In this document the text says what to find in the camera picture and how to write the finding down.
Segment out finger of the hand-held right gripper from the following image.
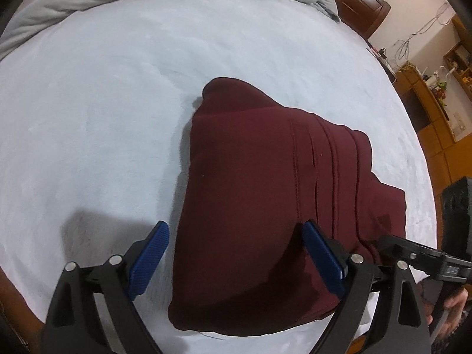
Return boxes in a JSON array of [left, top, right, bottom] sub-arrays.
[[375, 234, 443, 274]]

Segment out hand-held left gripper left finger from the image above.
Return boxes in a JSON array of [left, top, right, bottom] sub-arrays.
[[40, 220, 170, 354]]

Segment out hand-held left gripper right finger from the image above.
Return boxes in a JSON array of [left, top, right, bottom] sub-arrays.
[[301, 220, 432, 354]]

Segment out maroon pants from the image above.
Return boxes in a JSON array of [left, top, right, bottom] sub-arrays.
[[168, 77, 407, 337]]

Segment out person's right hand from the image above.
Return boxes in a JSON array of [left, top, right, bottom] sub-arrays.
[[424, 289, 470, 340]]

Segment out black box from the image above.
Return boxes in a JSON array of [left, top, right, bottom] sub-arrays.
[[442, 176, 472, 256]]

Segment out wooden desk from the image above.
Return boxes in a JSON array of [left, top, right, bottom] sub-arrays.
[[394, 65, 472, 194]]

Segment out light blue bed sheet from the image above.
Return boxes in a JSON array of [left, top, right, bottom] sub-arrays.
[[0, 0, 439, 354]]

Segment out nightstand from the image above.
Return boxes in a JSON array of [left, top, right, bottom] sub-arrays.
[[366, 46, 398, 82]]

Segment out dark wooden headboard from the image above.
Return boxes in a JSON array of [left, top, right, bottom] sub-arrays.
[[317, 0, 391, 41]]

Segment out wooden wall shelf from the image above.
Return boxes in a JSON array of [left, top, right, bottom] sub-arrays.
[[442, 15, 472, 94]]

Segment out white wall cables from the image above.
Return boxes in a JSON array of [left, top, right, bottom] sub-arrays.
[[393, 2, 457, 63]]

